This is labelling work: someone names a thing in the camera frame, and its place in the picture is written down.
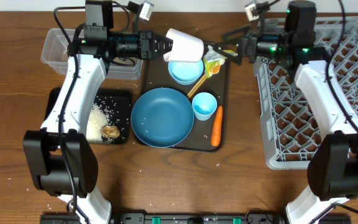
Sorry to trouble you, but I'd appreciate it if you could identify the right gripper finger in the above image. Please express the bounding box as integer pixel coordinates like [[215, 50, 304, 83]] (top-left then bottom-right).
[[213, 45, 242, 65], [222, 25, 250, 44]]

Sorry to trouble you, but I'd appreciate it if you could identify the pink plastic cup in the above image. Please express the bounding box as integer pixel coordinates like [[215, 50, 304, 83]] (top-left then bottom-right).
[[164, 28, 204, 62]]

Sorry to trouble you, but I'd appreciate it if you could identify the small light blue bowl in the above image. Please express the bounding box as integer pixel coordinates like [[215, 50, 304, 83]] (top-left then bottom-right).
[[168, 60, 204, 85]]

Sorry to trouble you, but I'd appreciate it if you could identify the large dark blue plate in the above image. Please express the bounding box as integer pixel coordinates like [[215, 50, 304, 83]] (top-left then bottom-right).
[[131, 88, 195, 148]]

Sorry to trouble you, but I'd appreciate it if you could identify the pile of white rice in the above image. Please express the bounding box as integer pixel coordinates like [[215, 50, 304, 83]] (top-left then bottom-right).
[[86, 103, 109, 142]]

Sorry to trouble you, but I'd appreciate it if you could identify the brown food scrap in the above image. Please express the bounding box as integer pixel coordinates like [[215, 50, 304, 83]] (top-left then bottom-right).
[[100, 125, 121, 139]]

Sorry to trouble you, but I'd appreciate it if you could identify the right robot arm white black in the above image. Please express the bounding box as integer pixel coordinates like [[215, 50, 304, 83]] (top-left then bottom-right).
[[213, 1, 358, 223]]

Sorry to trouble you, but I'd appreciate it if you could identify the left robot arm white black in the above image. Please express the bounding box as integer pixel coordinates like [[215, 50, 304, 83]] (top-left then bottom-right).
[[23, 1, 173, 223]]

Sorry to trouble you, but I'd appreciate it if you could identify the black waste tray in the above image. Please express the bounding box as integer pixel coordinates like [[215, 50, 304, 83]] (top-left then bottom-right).
[[44, 87, 133, 145]]

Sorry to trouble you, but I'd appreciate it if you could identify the grey dishwasher rack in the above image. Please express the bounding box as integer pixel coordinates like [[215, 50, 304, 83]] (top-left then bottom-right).
[[253, 16, 358, 170]]

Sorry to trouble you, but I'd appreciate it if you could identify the yellow green snack wrapper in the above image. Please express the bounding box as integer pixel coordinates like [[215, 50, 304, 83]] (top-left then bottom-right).
[[203, 45, 227, 78]]

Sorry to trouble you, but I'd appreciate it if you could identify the brown serving tray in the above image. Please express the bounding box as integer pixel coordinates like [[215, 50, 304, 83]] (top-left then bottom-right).
[[140, 59, 230, 152]]

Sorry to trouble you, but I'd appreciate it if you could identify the wooden chopstick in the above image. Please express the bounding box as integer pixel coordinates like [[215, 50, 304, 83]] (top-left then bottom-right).
[[187, 74, 208, 99]]

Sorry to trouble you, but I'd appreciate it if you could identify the light blue plastic cup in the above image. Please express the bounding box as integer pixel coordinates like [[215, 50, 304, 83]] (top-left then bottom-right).
[[192, 92, 218, 121]]

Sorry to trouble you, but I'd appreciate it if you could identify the orange carrot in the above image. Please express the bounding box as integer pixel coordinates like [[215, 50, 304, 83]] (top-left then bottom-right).
[[211, 106, 223, 147]]

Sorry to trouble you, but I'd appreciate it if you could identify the clear plastic container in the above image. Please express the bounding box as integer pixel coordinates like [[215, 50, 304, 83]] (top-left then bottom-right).
[[40, 28, 143, 80]]

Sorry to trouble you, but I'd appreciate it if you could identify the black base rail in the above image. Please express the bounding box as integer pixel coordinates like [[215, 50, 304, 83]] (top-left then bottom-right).
[[39, 213, 352, 224]]

